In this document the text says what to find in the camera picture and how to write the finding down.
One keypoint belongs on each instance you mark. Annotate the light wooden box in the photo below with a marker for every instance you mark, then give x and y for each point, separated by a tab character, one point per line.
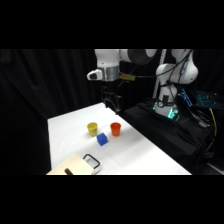
74	165

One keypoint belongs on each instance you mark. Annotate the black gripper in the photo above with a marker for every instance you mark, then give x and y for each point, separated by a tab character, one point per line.
112	98

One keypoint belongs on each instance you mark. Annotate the orange cup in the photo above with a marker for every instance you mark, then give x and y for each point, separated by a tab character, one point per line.
115	129

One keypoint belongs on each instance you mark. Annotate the blue backlit keyboard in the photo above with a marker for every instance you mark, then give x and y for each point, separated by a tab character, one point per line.
206	99

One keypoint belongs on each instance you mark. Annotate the dark knob on wooden box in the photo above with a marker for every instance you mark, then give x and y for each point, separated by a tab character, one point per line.
67	171

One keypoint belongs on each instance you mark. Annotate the yellow cup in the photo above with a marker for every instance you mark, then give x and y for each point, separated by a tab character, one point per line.
92	129

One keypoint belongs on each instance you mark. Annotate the blue lit device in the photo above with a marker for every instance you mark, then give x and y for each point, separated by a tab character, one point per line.
185	97

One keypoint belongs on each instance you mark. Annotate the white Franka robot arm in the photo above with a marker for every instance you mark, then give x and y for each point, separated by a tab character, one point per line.
108	59

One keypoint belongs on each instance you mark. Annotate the tan wrist camera box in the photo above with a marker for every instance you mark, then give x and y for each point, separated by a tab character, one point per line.
127	77

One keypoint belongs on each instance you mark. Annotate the black curtain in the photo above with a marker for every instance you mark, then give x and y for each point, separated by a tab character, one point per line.
30	100

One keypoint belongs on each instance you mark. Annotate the black robot stand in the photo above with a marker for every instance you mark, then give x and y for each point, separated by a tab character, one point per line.
166	133

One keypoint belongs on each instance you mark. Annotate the blue cube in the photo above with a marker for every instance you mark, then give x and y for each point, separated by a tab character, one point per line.
102	139

